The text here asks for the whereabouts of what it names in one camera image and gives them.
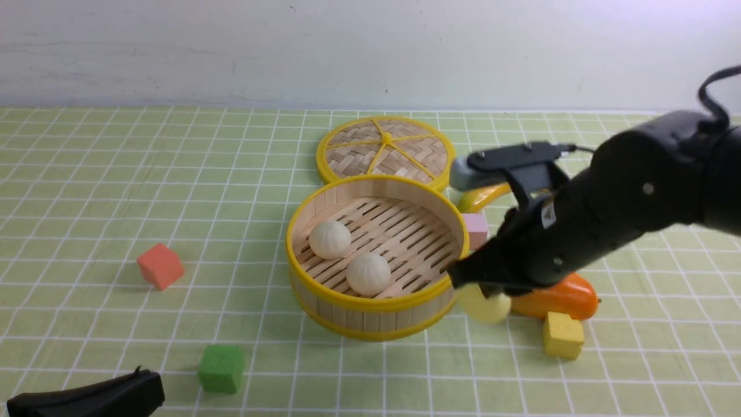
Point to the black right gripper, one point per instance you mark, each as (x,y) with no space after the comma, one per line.
(560,234)

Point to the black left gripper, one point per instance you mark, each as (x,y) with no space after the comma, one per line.
(139,393)

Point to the yellow bun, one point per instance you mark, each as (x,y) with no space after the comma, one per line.
(490,308)

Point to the white bun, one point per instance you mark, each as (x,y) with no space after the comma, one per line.
(330,240)
(368,274)

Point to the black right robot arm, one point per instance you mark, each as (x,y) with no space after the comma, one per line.
(680,168)

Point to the woven bamboo steamer lid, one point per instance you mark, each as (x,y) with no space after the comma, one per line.
(386,145)

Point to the bamboo steamer tray yellow rim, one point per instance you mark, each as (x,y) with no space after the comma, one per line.
(416,229)

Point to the orange plastic mango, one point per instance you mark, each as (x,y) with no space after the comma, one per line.
(573,296)

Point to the green foam cube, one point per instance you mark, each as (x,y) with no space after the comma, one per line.
(221,368)

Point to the pink foam cube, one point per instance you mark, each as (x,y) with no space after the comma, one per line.
(477,229)

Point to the yellow foam cube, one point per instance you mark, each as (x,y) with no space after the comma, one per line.
(563,337)

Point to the yellow plastic banana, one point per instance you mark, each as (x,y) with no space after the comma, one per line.
(476,200)

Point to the red foam cube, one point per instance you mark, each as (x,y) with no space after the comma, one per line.
(160,266)

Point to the green checkered tablecloth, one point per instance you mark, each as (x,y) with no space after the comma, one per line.
(85,191)

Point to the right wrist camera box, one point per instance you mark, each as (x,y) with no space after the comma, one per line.
(526,168)

